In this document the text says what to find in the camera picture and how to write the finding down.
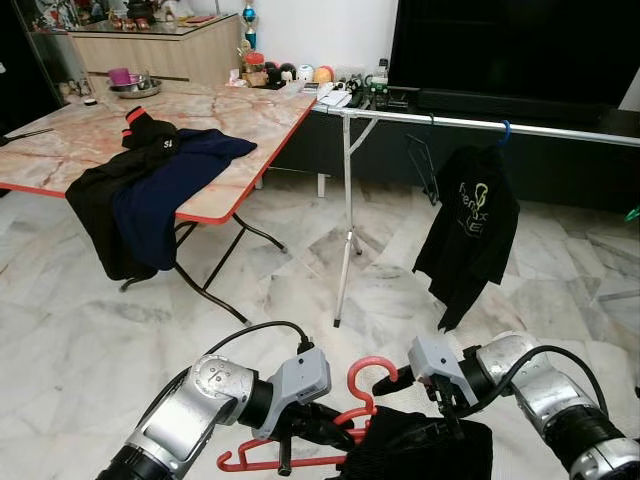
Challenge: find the black flat television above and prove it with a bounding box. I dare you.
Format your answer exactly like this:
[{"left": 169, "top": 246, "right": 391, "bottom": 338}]
[{"left": 388, "top": 0, "right": 640, "bottom": 106}]

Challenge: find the red clothes hanger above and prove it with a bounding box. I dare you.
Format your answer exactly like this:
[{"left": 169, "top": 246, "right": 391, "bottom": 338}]
[{"left": 215, "top": 355, "right": 401, "bottom": 473}]

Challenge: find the black t-shirt green logo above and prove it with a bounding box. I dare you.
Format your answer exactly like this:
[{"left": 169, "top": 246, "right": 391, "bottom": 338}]
[{"left": 413, "top": 145, "right": 521, "bottom": 333}]

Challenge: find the metal bowl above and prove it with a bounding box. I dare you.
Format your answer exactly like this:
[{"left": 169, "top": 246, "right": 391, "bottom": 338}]
[{"left": 108, "top": 72, "right": 163, "bottom": 99}]

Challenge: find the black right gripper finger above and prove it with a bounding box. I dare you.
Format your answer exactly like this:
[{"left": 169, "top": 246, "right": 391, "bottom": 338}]
[{"left": 372, "top": 364, "right": 420, "bottom": 398}]

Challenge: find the marble-pattern folding table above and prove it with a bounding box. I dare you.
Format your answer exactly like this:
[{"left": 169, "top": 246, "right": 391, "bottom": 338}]
[{"left": 0, "top": 80, "right": 319, "bottom": 326}]

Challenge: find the black clothes hanger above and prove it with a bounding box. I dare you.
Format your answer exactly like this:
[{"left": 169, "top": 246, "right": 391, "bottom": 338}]
[{"left": 405, "top": 115, "right": 441, "bottom": 206}]

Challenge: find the light wooden sideboard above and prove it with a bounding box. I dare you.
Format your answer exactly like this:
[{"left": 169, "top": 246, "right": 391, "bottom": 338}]
[{"left": 65, "top": 12, "right": 243, "bottom": 89}]

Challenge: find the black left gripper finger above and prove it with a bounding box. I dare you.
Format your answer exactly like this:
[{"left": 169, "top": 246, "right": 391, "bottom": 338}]
[{"left": 324, "top": 404, "right": 368, "bottom": 449}]

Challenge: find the black television console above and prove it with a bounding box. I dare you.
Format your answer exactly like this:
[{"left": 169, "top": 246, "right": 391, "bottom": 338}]
[{"left": 270, "top": 85, "right": 640, "bottom": 213}]

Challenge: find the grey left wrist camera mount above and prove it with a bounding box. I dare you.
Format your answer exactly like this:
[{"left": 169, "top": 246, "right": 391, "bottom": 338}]
[{"left": 262, "top": 345, "right": 333, "bottom": 433}]

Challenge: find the navy blue garment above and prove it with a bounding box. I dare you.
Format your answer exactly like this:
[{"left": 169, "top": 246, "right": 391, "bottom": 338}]
[{"left": 110, "top": 128, "right": 259, "bottom": 273}]

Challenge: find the gold trophy blue ball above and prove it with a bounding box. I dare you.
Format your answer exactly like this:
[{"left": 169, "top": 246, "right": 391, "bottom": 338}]
[{"left": 240, "top": 0, "right": 261, "bottom": 51}]

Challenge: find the black soundbar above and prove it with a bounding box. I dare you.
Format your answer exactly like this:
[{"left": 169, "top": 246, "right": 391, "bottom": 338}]
[{"left": 415, "top": 88, "right": 640, "bottom": 126}]

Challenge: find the jar with red lid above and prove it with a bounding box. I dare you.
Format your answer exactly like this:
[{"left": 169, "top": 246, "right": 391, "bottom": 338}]
[{"left": 242, "top": 52, "right": 269, "bottom": 89}]

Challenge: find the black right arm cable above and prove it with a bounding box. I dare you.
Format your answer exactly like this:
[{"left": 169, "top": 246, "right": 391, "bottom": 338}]
[{"left": 470, "top": 345, "right": 611, "bottom": 421}]

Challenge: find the glass display cabinet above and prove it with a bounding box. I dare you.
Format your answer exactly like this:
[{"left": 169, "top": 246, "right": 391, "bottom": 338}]
[{"left": 20, "top": 0, "right": 81, "bottom": 101}]

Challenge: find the stack of white papers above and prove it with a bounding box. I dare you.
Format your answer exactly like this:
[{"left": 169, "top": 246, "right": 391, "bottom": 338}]
[{"left": 315, "top": 85, "right": 353, "bottom": 109}]

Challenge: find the black polo shirt green print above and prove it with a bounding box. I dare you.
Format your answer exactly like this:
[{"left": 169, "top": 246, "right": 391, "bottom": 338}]
[{"left": 340, "top": 405, "right": 496, "bottom": 480}]

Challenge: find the black plush toy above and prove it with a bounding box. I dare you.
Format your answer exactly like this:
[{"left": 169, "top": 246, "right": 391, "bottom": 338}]
[{"left": 265, "top": 62, "right": 296, "bottom": 86}]

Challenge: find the silver metal clothes rack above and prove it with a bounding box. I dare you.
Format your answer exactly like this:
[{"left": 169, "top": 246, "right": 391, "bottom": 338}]
[{"left": 310, "top": 105, "right": 640, "bottom": 329}]

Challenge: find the black long-handled tool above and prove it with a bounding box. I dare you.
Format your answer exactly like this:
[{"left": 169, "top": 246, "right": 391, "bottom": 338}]
[{"left": 0, "top": 125, "right": 56, "bottom": 143}]

